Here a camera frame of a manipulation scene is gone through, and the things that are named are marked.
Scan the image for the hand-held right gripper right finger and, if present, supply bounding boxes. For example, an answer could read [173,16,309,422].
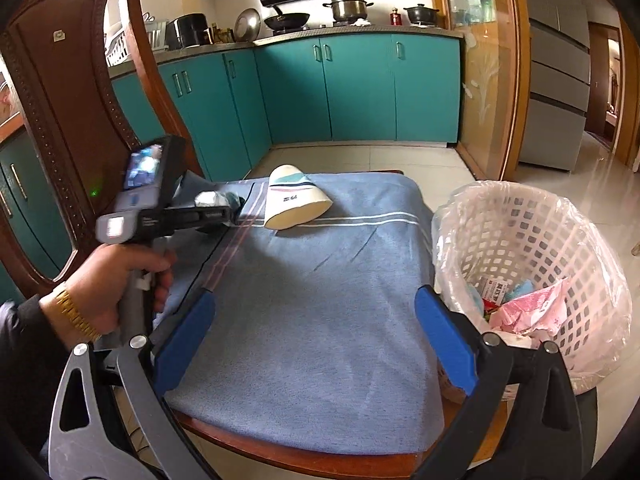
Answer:
[414,284,595,480]

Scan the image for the steel pot lid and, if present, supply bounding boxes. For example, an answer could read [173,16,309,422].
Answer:
[234,8,262,43]

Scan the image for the black air fryer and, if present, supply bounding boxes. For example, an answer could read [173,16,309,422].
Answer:
[165,13,213,51]

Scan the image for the person's left forearm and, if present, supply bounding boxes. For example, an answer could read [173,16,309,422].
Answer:
[0,295,96,461]

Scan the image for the pink plastic wrapper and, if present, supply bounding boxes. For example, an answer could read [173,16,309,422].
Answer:
[492,277,571,336]

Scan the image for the clear plastic bag liner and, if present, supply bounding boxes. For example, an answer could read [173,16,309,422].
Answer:
[431,180,633,406]

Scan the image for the teal base cabinet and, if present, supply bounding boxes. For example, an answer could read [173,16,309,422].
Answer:
[254,26,463,148]
[0,42,273,306]

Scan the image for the white dish rack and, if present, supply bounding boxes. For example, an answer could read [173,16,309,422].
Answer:
[105,12,171,68]

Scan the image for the grey foil wrapper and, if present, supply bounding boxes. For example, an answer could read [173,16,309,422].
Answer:
[194,190,235,211]

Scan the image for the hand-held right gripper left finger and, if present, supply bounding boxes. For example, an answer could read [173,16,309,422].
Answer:
[47,289,217,480]

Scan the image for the white paper cup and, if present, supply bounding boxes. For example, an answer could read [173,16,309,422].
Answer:
[264,162,335,232]

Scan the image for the silver refrigerator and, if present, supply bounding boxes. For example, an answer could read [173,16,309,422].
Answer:
[517,0,593,173]

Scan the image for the carved wooden chair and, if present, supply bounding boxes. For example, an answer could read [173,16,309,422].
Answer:
[0,0,511,480]

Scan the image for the white lattice plastic basket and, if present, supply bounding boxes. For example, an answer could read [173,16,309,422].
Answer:
[432,180,633,396]

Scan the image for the blue striped cloth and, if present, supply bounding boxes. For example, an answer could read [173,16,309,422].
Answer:
[150,172,446,457]

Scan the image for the wooden door frame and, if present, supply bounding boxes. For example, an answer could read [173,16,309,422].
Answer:
[582,20,640,171]

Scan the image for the person's left hand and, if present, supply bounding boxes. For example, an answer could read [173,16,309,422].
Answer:
[65,245,178,333]

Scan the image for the black wok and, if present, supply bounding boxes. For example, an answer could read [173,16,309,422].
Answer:
[263,5,311,31]

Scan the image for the gold wristwatch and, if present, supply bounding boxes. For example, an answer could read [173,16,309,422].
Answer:
[39,282,103,343]

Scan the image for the wood-framed glass sliding door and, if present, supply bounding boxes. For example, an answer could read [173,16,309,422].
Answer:
[425,0,531,181]

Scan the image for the white packet with red print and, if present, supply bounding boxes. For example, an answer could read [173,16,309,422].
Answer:
[482,280,513,306]

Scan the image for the steel stock pot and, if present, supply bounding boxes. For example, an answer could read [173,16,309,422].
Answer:
[322,0,375,23]

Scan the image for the black casserole pot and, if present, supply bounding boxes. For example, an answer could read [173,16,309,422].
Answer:
[403,4,441,27]

